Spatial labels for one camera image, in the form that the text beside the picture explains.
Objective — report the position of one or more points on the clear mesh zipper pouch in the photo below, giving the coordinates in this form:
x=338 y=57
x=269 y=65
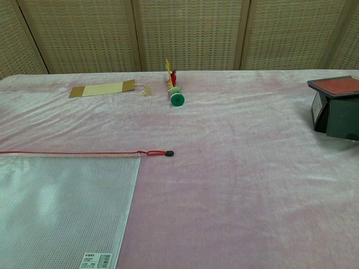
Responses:
x=56 y=210

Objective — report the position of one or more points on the feather shuttlecock green base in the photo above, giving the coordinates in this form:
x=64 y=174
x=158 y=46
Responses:
x=177 y=99

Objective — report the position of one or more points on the pink table cloth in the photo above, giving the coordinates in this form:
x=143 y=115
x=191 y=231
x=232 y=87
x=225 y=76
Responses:
x=224 y=182

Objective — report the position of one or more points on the gold cream tasselled bookmark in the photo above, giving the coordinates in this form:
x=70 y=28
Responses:
x=101 y=89

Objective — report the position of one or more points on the woven bamboo folding screen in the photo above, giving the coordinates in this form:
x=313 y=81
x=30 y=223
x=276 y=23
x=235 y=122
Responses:
x=190 y=33

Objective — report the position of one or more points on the black red ink pad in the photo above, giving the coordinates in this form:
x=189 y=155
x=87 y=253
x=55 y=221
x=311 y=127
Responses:
x=340 y=117

